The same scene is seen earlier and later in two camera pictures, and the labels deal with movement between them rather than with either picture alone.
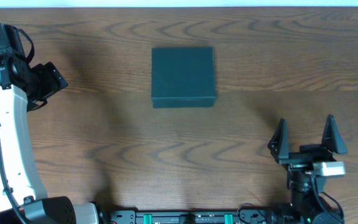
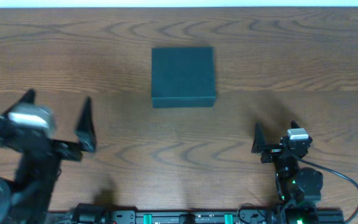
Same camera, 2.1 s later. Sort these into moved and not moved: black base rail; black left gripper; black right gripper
Moved: black right gripper; black left gripper
Not moved: black base rail
